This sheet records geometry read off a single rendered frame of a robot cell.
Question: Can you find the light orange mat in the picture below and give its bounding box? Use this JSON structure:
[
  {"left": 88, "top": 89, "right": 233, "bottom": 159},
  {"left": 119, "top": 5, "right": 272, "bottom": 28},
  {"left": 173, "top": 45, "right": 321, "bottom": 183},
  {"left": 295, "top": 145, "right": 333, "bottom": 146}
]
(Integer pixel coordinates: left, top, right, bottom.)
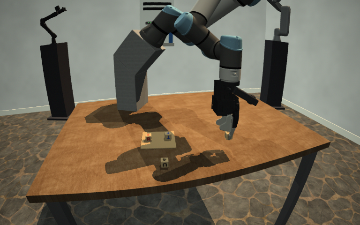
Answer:
[{"left": 141, "top": 131, "right": 176, "bottom": 150}]

